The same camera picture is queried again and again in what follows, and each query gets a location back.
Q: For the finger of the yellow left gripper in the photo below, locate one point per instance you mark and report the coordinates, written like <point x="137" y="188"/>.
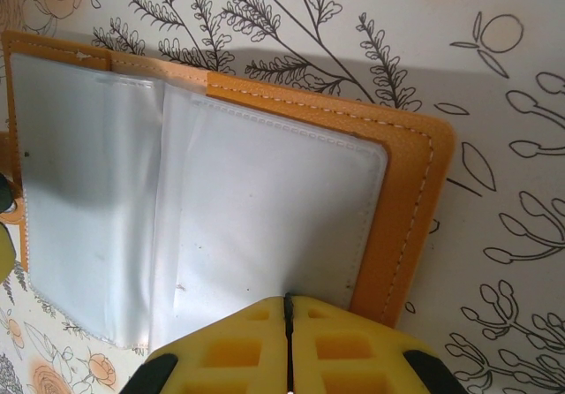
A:
<point x="5" y="252"/>
<point x="4" y="193"/>

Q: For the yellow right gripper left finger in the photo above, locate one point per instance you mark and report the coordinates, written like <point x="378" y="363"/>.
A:
<point x="229" y="358"/>

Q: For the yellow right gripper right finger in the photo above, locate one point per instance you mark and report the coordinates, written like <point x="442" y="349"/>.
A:
<point x="353" y="358"/>

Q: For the orange leather card holder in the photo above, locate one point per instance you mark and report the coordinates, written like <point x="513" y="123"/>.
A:
<point x="397" y="155"/>

